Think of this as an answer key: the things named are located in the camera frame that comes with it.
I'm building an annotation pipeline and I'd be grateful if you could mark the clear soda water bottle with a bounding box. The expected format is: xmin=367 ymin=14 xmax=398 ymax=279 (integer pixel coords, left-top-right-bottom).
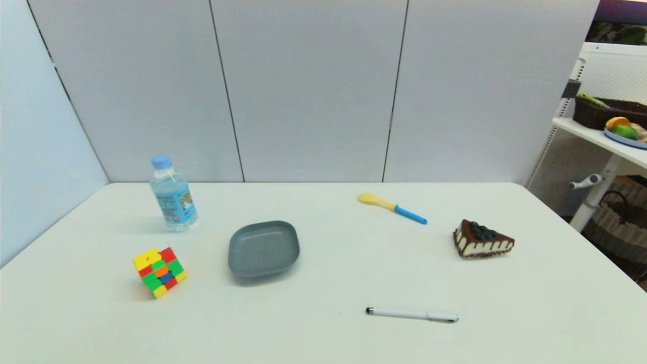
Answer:
xmin=150 ymin=154 xmax=199 ymax=232

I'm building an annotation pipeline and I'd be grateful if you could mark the white shelf rack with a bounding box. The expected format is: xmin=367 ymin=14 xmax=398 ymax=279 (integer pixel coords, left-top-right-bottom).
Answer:
xmin=526 ymin=42 xmax=647 ymax=233

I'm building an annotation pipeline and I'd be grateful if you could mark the grey square plate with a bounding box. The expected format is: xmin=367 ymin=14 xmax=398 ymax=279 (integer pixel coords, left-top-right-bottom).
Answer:
xmin=227 ymin=220 xmax=301 ymax=279

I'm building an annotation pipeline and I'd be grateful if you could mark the white crank handle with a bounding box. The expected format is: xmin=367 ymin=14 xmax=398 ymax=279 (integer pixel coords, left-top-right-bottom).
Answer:
xmin=569 ymin=174 xmax=604 ymax=191

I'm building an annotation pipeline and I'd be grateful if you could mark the white pen with black tip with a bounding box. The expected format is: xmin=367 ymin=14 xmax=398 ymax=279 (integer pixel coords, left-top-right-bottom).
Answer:
xmin=366 ymin=307 xmax=459 ymax=324

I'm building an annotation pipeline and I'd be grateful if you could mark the light blue plate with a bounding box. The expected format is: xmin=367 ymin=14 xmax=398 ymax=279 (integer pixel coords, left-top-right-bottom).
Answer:
xmin=604 ymin=126 xmax=647 ymax=150

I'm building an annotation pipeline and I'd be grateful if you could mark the dark screen with green picture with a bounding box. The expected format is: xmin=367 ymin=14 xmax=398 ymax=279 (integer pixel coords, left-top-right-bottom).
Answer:
xmin=585 ymin=0 xmax=647 ymax=46

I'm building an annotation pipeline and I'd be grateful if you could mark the yellow spoon with blue handle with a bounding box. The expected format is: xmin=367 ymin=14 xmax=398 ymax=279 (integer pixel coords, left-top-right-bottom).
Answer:
xmin=357 ymin=193 xmax=428 ymax=225

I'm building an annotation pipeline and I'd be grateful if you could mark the chocolate cake slice with blueberries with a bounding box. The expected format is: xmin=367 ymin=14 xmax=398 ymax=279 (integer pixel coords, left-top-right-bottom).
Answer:
xmin=453 ymin=219 xmax=516 ymax=259

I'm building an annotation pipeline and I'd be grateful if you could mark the dark wicker basket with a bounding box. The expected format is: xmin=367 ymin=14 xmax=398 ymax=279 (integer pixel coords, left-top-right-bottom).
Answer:
xmin=575 ymin=96 xmax=647 ymax=131

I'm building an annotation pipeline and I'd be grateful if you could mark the multicoloured puzzle cube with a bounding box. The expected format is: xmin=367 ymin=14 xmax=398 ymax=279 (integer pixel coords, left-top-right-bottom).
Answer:
xmin=132 ymin=247 xmax=188 ymax=299

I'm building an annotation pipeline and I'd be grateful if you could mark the green vegetable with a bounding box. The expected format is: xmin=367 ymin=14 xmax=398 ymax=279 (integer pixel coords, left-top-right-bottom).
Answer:
xmin=578 ymin=92 xmax=611 ymax=109

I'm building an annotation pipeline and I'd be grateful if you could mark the brown woven basket with handle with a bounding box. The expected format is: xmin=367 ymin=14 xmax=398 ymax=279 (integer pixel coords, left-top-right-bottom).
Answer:
xmin=581 ymin=183 xmax=647 ymax=264

